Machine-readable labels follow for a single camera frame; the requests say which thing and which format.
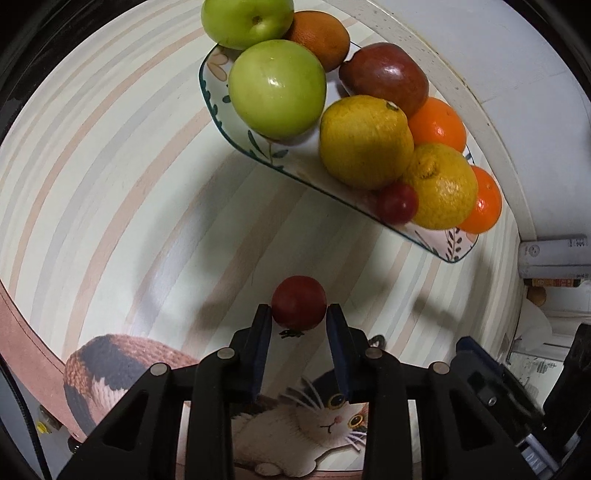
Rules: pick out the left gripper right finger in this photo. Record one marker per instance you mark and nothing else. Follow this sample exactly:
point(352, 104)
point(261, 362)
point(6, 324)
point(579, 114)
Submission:
point(348, 348)

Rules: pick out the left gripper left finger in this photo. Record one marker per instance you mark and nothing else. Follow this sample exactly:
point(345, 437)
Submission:
point(251, 346)

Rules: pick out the red cherry tomato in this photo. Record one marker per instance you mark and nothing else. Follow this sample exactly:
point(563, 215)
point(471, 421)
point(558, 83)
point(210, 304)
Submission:
point(299, 303)
point(397, 204)

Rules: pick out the yellow lemon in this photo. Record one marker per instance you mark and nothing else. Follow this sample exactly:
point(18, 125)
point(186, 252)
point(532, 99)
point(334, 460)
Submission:
point(446, 186)
point(365, 142)

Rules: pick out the brownish orange fruit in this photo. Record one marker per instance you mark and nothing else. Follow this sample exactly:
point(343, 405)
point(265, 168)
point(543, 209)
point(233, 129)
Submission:
point(488, 207)

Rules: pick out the orange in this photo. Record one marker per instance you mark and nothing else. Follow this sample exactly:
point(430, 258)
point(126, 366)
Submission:
point(438, 122)
point(322, 34)

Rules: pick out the green apple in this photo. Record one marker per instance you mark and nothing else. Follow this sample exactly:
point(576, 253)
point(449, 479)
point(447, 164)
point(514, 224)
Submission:
point(278, 88)
point(239, 24)

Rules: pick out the dark red apple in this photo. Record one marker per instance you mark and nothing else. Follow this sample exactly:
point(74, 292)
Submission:
point(384, 70)

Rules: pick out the brown round fruit corner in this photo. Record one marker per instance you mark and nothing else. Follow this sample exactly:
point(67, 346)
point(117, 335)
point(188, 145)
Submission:
point(537, 295)

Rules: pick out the striped table mat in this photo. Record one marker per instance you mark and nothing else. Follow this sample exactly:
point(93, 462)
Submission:
point(124, 211)

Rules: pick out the floral oval ceramic plate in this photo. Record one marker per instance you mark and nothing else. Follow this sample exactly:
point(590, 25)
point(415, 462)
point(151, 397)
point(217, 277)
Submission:
point(298, 159)

